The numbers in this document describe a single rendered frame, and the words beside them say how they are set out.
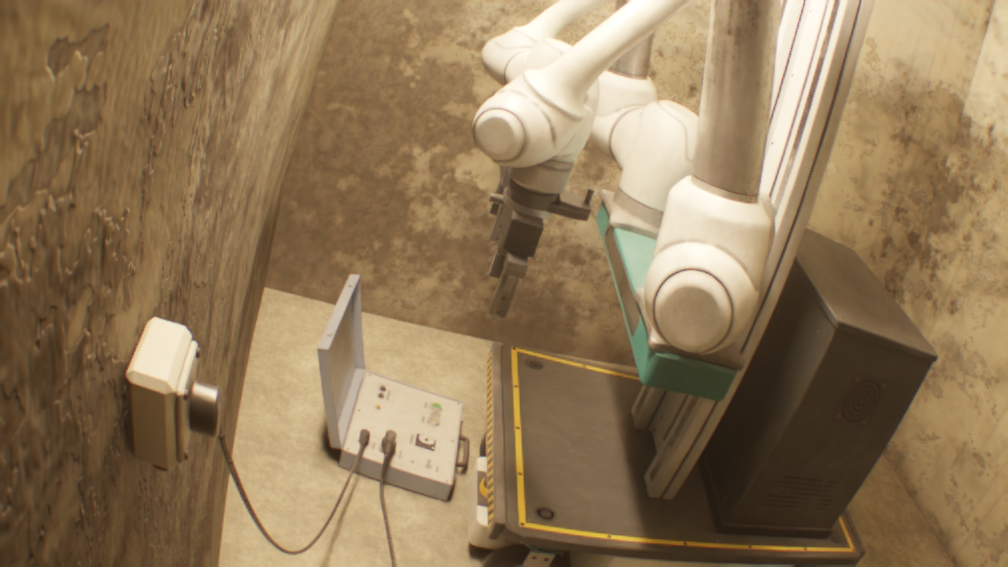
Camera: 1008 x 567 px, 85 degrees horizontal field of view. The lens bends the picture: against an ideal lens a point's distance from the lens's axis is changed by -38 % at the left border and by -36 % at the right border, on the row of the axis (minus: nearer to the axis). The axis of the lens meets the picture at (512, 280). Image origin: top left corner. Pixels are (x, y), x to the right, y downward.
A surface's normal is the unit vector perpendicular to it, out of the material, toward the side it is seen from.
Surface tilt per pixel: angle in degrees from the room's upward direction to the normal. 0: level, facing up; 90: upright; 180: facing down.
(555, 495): 0
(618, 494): 0
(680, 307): 96
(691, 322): 96
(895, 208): 90
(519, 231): 90
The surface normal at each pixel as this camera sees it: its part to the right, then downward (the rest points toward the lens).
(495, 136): -0.45, 0.38
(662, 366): 0.02, 0.43
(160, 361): 0.30, -0.86
